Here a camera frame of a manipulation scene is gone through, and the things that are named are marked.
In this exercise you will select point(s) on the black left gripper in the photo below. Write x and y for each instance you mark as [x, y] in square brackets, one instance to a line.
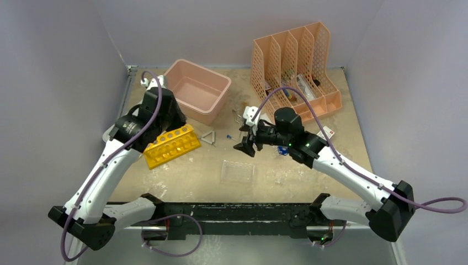
[180, 119]

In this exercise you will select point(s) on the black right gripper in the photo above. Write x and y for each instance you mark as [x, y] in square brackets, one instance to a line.
[246, 147]

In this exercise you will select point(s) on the yellow test tube rack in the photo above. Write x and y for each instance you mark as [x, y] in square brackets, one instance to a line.
[171, 145]

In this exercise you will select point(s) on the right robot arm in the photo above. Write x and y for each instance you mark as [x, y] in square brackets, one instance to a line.
[384, 205]

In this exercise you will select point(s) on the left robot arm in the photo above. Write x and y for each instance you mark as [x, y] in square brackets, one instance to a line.
[86, 216]

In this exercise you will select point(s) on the metal crucible tongs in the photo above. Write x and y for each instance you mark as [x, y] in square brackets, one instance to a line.
[237, 118]

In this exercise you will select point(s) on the clear plastic well plate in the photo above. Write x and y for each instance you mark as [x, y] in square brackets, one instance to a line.
[237, 172]

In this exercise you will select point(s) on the pink plastic bin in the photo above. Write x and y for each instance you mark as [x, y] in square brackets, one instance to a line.
[200, 92]

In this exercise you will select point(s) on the blue polyhedral object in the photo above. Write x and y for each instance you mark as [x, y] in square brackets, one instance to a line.
[283, 150]

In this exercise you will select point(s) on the colourful item in organizer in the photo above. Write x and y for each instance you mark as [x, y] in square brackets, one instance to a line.
[290, 96]

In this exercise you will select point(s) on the white plastic bin lid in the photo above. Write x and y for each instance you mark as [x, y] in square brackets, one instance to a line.
[106, 135]

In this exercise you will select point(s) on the clear packet in organizer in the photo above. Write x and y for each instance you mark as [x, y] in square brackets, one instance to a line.
[305, 87]

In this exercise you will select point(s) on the peach mesh file organizer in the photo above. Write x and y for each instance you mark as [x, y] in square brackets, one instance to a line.
[278, 58]

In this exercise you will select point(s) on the small white red box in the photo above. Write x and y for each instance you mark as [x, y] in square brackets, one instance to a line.
[325, 133]

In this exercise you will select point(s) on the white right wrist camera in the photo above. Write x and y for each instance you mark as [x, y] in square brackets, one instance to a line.
[250, 116]

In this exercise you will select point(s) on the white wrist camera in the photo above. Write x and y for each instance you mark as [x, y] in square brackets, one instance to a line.
[148, 84]
[250, 116]

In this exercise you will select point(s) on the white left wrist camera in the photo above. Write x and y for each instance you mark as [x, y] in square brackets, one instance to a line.
[148, 84]

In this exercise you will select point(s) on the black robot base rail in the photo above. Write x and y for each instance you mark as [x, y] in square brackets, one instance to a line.
[295, 220]

